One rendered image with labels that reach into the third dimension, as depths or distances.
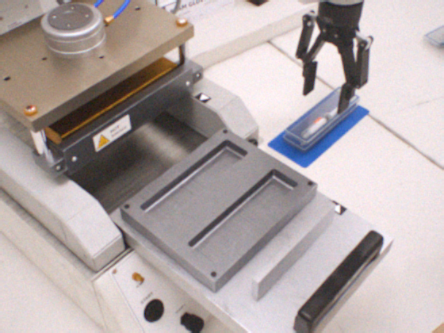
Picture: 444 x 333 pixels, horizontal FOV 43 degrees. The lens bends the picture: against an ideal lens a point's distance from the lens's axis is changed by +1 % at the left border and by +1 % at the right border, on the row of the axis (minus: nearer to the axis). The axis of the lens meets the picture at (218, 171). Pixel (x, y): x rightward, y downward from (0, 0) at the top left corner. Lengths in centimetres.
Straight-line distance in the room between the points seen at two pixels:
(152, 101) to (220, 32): 60
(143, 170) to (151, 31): 20
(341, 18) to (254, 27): 43
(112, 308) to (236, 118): 32
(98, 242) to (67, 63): 23
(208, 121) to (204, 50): 47
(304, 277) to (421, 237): 40
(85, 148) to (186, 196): 14
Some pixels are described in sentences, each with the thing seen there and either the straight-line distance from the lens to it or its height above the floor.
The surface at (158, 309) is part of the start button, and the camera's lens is 81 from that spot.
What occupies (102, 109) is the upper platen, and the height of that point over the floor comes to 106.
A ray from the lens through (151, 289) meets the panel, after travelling 80.
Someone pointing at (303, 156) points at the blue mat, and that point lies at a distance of 112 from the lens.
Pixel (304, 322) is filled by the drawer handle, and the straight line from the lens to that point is 62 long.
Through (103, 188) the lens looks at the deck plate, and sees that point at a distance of 83.
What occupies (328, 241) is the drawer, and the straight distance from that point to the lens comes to 72.
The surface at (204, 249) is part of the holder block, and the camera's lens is 69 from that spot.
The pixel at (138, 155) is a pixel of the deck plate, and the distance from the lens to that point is 87.
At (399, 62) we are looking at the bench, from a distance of 140.
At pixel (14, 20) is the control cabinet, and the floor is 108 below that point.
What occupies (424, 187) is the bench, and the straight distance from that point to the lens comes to 112.
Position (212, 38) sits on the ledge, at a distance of 134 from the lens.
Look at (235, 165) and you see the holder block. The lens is 75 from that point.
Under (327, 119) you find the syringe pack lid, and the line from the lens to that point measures 114.
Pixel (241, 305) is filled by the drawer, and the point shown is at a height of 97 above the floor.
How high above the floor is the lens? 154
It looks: 47 degrees down
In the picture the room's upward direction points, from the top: 1 degrees counter-clockwise
